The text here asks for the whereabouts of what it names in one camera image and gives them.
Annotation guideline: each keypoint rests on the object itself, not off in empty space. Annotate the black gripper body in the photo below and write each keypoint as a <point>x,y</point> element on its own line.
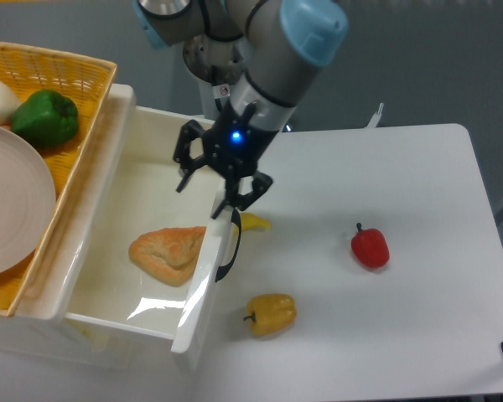
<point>233,146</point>

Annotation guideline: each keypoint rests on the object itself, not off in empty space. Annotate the triangle puff pastry bread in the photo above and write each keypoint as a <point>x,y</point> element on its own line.
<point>169,255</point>

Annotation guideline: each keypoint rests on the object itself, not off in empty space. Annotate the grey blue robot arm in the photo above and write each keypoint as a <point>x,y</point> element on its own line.
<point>315,29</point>

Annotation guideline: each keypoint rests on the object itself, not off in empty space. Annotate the open white upper drawer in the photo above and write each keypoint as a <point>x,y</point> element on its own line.
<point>114,297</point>

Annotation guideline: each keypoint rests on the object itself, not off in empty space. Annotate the yellow banana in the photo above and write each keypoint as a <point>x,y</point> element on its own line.
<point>251,221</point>

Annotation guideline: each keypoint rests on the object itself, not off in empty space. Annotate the red bell pepper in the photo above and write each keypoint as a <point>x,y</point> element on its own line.
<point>370,248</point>

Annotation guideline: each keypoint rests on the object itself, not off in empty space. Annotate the yellow bell pepper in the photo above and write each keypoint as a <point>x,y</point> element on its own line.
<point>270,313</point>

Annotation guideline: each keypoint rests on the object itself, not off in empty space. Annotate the green bell pepper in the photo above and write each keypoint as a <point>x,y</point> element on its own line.
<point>46,119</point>

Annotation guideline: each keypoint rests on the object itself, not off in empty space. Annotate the yellow woven basket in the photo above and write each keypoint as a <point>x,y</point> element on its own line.
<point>87,81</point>

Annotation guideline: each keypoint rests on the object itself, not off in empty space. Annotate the pink ribbed plate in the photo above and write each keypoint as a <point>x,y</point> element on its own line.
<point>27,199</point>

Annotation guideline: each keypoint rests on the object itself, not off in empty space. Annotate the black drawer handle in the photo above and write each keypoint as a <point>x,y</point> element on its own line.
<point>234,246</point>

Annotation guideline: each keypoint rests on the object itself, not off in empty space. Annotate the white bracket behind table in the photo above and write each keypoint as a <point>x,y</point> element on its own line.
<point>376,117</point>

